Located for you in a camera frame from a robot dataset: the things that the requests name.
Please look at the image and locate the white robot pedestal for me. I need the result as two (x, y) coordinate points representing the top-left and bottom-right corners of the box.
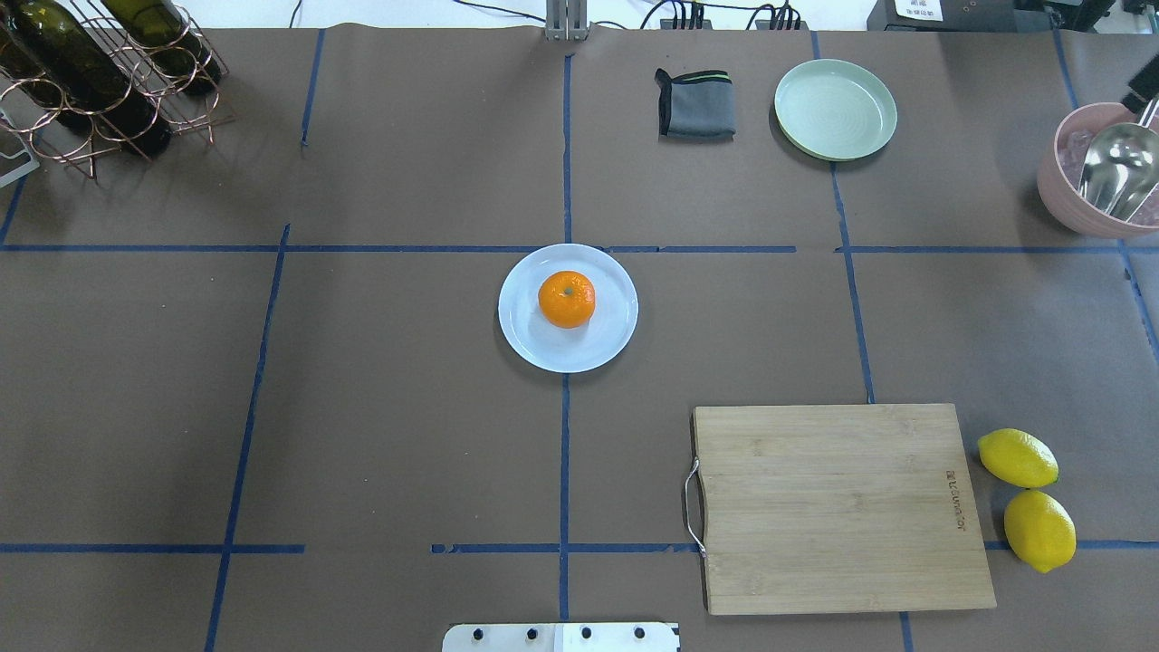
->
(440, 620), (681, 651)

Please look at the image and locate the orange mandarin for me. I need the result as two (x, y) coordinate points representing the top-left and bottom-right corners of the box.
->
(537, 271), (597, 330)

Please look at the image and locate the metal scoop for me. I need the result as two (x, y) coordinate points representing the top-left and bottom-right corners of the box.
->
(1078, 98), (1158, 224)

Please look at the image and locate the grey folded cloth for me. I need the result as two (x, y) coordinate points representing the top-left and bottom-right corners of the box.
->
(655, 69), (737, 141)

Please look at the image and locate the dark wine bottle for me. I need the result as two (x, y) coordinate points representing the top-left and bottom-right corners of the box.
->
(3, 1), (172, 159)
(103, 1), (221, 98)

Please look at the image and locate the pink bowl with ice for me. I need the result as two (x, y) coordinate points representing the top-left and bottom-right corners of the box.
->
(1038, 102), (1156, 240)

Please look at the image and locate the black computer box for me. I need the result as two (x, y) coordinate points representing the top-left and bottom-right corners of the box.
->
(866, 1), (1055, 34)

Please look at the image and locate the green plate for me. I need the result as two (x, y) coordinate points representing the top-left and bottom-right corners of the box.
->
(771, 59), (899, 162)

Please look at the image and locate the yellow lemon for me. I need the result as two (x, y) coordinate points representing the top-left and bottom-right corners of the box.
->
(977, 428), (1060, 490)
(1003, 488), (1078, 574)

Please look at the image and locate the wooden cutting board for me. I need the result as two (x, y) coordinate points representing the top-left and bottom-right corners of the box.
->
(690, 403), (997, 618)

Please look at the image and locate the aluminium frame post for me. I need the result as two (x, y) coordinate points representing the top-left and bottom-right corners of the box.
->
(545, 0), (590, 42)

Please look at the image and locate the light blue plate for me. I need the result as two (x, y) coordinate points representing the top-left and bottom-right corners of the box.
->
(497, 244), (640, 374)

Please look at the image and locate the dark wine bottle right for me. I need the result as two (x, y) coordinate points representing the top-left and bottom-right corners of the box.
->
(103, 1), (221, 98)

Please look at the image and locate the dark wine bottle left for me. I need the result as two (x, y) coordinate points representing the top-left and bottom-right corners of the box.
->
(3, 1), (172, 159)

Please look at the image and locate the copper wire bottle rack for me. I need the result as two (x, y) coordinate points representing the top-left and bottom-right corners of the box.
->
(3, 1), (236, 178)

